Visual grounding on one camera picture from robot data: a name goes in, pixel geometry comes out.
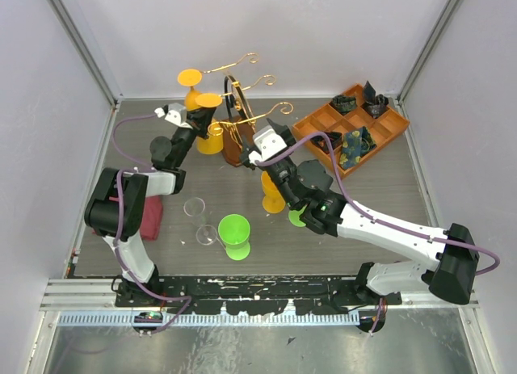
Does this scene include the green goblet right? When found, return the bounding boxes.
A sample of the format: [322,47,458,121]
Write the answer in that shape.
[288,208,306,228]

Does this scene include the blue floral folded tie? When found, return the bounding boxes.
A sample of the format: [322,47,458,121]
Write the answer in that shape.
[338,127,377,170]

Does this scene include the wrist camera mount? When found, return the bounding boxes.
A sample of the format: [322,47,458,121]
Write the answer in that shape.
[154,103,191,128]
[248,126,288,165]

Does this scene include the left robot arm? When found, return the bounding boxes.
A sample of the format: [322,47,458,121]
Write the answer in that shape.
[84,103,216,306]

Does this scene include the grey cable duct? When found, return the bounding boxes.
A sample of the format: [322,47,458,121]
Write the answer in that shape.
[57,310,360,328]

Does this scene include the purple cable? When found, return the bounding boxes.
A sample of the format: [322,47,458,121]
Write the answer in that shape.
[252,132,501,275]
[111,113,193,334]

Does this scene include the red cloth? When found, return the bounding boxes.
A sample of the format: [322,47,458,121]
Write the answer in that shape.
[140,195,163,241]

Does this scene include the green goblet front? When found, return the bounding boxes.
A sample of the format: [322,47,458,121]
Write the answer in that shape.
[217,214,250,261]

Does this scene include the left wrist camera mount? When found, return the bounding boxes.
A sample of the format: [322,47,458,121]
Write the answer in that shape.
[154,103,191,128]

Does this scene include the black orange folded tie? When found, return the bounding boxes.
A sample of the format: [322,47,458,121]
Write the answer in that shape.
[309,131,343,153]

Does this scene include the green goblet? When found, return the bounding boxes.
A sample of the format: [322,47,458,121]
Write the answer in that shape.
[217,214,250,261]
[288,208,306,228]

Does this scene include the dark green folded tie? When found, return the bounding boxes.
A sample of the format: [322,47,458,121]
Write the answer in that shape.
[330,95,357,116]

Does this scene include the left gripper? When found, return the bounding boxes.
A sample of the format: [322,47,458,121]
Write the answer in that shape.
[172,103,215,168]

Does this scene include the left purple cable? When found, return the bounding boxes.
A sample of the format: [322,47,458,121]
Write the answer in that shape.
[111,113,193,334]

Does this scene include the orange goblet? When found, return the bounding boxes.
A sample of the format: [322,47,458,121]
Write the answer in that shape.
[195,93,224,155]
[177,69,203,111]
[261,171,286,214]

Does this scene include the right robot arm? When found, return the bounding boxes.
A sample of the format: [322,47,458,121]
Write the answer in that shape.
[240,121,479,305]

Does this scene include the gold wine glass rack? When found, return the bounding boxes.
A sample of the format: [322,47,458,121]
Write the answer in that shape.
[201,53,294,167]

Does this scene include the wooden compartment tray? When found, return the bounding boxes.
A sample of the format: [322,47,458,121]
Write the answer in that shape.
[292,84,410,179]

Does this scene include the clear wine glass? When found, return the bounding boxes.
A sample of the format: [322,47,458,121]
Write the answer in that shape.
[183,197,225,248]

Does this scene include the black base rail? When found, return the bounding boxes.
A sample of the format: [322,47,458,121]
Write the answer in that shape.
[115,275,405,317]

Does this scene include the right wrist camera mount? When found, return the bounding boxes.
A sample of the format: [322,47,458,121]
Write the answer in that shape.
[248,126,288,165]

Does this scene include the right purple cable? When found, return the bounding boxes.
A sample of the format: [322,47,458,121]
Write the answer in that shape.
[252,132,501,275]

